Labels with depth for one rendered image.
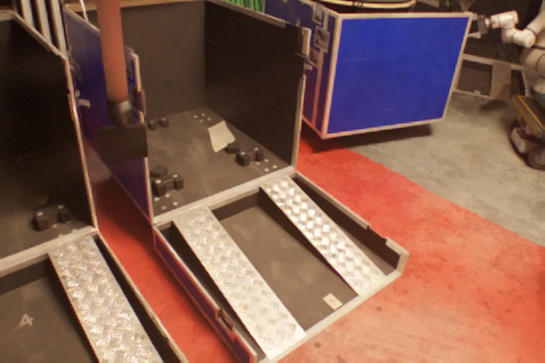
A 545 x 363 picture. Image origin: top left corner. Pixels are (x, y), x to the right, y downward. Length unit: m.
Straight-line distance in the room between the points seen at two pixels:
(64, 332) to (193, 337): 0.49
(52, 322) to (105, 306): 0.23
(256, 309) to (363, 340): 0.44
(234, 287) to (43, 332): 0.76
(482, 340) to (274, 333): 0.86
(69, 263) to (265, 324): 0.84
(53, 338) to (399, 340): 1.35
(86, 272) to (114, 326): 0.27
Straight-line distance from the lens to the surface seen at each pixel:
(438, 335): 2.00
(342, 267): 2.05
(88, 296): 1.87
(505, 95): 4.73
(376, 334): 1.91
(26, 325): 1.98
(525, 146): 3.53
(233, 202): 2.24
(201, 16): 2.91
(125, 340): 1.77
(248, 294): 1.86
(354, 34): 2.64
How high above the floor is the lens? 1.47
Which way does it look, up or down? 30 degrees down
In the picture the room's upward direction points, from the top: 4 degrees clockwise
